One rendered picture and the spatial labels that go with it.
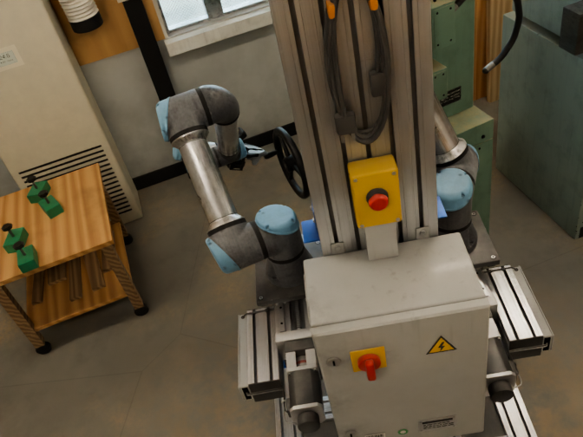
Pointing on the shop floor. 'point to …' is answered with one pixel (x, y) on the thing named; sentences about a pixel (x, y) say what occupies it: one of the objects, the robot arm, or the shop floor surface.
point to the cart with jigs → (63, 251)
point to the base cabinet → (481, 193)
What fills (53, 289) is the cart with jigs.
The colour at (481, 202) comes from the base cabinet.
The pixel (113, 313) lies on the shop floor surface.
